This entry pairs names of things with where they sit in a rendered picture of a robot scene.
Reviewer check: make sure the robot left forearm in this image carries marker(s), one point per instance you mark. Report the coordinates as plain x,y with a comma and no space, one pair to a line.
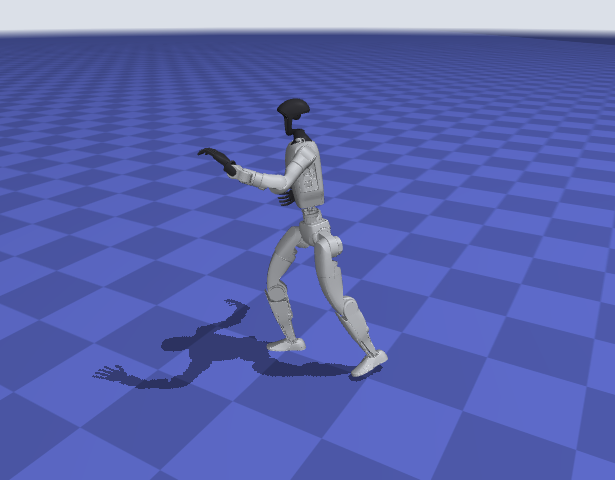
262,181

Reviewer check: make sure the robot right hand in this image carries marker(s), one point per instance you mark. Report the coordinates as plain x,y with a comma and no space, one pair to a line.
284,197

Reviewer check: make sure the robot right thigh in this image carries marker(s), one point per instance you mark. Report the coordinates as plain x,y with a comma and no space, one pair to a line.
281,260

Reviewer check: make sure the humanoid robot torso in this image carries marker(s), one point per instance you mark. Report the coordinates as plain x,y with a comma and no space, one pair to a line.
308,192

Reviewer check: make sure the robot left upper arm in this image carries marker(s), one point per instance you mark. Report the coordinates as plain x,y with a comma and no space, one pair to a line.
303,158

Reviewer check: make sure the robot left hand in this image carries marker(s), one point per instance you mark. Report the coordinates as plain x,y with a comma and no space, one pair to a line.
221,158

